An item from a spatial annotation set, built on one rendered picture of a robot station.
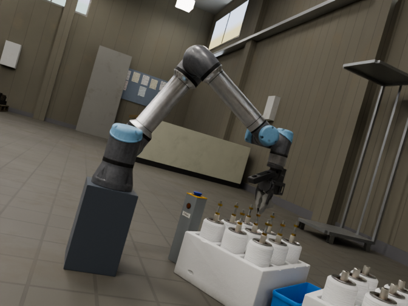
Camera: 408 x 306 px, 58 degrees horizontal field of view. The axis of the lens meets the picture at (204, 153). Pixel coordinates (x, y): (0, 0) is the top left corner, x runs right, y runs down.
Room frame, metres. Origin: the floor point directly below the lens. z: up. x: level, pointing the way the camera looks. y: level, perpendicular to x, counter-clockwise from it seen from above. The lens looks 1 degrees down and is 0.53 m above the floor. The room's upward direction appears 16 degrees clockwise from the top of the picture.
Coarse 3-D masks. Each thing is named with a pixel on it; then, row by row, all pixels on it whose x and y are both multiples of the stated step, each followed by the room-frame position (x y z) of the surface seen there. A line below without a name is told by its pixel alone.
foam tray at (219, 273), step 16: (192, 240) 1.47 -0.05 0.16; (192, 256) 1.45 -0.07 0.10; (208, 256) 1.40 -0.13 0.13; (224, 256) 1.36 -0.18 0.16; (240, 256) 1.36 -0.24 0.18; (176, 272) 1.49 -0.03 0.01; (192, 272) 1.46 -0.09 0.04; (208, 272) 1.39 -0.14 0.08; (224, 272) 1.34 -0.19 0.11; (240, 272) 1.30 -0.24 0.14; (256, 272) 1.26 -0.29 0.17; (272, 272) 1.29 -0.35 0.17; (288, 272) 1.39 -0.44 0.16; (304, 272) 1.50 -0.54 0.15; (208, 288) 1.37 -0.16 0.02; (224, 288) 1.33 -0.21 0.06; (240, 288) 1.29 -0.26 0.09; (256, 288) 1.25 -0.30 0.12; (272, 288) 1.32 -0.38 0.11; (224, 304) 1.32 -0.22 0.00; (240, 304) 1.27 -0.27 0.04; (256, 304) 1.26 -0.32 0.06
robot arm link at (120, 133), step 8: (112, 128) 1.31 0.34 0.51; (120, 128) 1.30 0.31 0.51; (128, 128) 1.31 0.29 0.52; (136, 128) 1.37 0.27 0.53; (112, 136) 1.30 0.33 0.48; (120, 136) 1.29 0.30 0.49; (128, 136) 1.29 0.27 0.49; (136, 136) 1.31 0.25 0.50; (112, 144) 1.30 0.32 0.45; (120, 144) 1.29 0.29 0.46; (128, 144) 1.30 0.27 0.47; (136, 144) 1.32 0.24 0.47; (104, 152) 1.32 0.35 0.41; (112, 152) 1.29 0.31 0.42; (120, 152) 1.29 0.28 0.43; (128, 152) 1.30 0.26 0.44; (136, 152) 1.33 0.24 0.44; (120, 160) 1.29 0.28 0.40; (128, 160) 1.31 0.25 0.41
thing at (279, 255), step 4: (268, 240) 1.43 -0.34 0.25; (272, 244) 1.40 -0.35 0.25; (276, 244) 1.40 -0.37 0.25; (276, 248) 1.39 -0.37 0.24; (280, 248) 1.39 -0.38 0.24; (284, 248) 1.40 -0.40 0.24; (288, 248) 1.43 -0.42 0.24; (276, 252) 1.39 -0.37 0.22; (280, 252) 1.40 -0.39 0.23; (284, 252) 1.40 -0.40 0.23; (272, 256) 1.40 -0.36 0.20; (276, 256) 1.39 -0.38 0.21; (280, 256) 1.40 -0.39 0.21; (284, 256) 1.40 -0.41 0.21; (272, 260) 1.40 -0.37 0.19; (276, 260) 1.39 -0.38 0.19; (280, 260) 1.40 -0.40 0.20; (284, 260) 1.41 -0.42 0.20; (276, 264) 1.39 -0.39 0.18; (280, 264) 1.40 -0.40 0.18
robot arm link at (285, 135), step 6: (282, 132) 1.49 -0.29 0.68; (288, 132) 1.49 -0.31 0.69; (282, 138) 1.49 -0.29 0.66; (288, 138) 1.49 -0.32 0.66; (276, 144) 1.49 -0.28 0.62; (282, 144) 1.49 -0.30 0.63; (288, 144) 1.50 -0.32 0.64; (270, 150) 1.53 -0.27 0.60; (276, 150) 1.49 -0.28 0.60; (282, 150) 1.49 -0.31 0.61; (288, 150) 1.50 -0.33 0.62; (282, 156) 1.56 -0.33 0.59
